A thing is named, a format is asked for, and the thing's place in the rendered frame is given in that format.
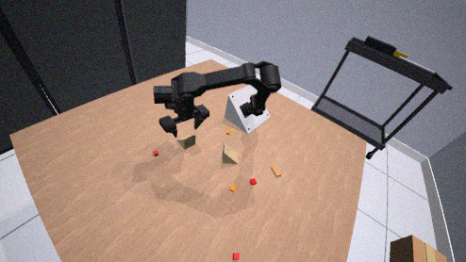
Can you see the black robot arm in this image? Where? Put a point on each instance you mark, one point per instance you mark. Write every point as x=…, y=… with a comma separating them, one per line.
x=186, y=86

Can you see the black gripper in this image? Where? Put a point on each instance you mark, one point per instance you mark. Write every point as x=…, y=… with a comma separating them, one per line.
x=199, y=113

